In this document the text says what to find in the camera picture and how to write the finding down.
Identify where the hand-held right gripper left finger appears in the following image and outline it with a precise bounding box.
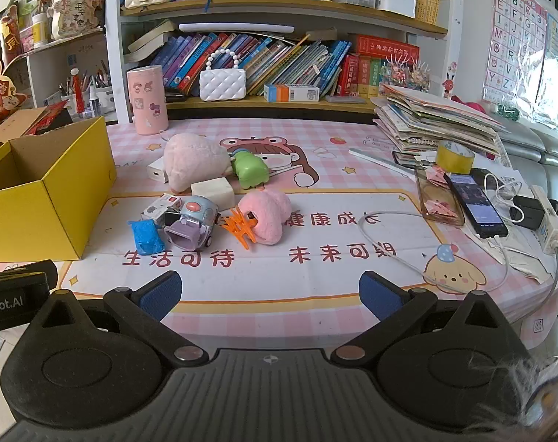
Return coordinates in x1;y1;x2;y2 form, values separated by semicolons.
30;271;210;370

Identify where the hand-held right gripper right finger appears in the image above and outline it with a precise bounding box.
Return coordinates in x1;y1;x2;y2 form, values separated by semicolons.
329;271;511;370

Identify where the blue toy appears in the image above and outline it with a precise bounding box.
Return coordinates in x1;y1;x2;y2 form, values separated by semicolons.
127;219;164;255

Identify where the yellow cardboard box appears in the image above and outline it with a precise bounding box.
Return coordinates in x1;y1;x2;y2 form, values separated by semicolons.
0;116;118;262

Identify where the purple toy robot car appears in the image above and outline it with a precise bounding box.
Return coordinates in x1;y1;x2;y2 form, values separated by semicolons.
164;194;221;253

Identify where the white staple box red label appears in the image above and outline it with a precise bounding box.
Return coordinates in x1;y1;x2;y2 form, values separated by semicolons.
141;194;183;226

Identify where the orange hair clip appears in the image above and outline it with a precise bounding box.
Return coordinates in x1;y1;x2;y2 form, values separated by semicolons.
221;207;259;250

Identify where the white rectangular block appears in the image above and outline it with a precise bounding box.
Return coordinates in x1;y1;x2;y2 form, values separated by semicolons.
191;177;235;208

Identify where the small pink plush toy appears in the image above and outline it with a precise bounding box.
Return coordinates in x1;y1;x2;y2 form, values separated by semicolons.
237;190;293;245

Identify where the clear phone case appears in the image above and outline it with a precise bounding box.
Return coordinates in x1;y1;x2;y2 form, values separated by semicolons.
415;166;478;227

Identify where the small white charger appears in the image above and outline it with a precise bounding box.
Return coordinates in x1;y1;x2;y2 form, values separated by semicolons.
146;157;169;181

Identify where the grey nail file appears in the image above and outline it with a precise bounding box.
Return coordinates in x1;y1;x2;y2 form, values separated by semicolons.
349;148;417;176

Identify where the black smartphone lit screen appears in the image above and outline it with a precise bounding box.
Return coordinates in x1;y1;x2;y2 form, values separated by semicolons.
444;172;509;239

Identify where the large pink plush toy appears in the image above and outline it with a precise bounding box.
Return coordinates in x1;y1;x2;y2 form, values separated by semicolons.
163;133;234;194

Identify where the green frog toy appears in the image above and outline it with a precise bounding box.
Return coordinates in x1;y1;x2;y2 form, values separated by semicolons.
230;152;269;189

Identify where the yellow tape roll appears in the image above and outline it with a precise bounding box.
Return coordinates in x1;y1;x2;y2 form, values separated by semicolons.
435;139;478;173

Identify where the brown cardboard sheet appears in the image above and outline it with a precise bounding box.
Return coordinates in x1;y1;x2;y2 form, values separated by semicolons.
0;107;50;144

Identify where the black power adapter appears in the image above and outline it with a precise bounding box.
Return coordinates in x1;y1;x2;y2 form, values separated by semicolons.
509;196;544;230

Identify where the stack of papers and booklets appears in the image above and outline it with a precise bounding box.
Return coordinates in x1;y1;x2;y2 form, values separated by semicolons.
373;84;510;159

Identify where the white power strip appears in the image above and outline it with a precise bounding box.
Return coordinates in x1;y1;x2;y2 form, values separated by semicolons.
530;185;558;255

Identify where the grey fur trim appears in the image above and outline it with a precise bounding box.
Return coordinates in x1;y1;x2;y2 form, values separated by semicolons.
463;354;558;442

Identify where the pink sticker tumbler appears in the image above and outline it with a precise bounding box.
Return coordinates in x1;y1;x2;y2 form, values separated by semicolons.
126;65;169;136

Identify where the red tassel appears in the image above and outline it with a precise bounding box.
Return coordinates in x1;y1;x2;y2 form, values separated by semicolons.
73;69;87;117

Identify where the white wooden bookshelf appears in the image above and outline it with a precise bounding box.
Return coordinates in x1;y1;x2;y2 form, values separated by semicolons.
106;0;464;124

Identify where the red figure fan decoration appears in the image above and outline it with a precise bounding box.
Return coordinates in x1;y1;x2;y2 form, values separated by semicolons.
0;4;31;143

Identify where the grey sofa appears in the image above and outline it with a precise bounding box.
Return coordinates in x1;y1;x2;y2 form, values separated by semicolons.
505;115;558;240

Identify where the white quilted pearl handbag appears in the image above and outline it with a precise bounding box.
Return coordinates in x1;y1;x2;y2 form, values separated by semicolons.
199;48;247;101

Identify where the orange and blue carton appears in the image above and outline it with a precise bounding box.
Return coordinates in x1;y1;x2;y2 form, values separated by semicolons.
264;84;320;102

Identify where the row of red thick books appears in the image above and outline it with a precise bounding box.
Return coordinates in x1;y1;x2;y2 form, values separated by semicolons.
336;34;420;98

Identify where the middle shelf row of books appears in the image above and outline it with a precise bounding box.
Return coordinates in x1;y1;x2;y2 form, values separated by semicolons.
150;32;353;97

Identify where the thick white-paged book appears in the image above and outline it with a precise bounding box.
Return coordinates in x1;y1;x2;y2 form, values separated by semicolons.
128;21;179;54

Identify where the paper rabbit lantern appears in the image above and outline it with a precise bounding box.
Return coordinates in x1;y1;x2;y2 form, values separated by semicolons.
49;0;100;40

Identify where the white charging cable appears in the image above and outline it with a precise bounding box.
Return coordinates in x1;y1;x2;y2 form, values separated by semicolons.
358;211;510;293

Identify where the coiled white cable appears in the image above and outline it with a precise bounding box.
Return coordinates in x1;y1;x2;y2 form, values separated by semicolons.
484;173;527;222

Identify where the alphabet wall poster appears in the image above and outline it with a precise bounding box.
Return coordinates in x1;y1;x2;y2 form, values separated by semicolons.
484;0;549;104

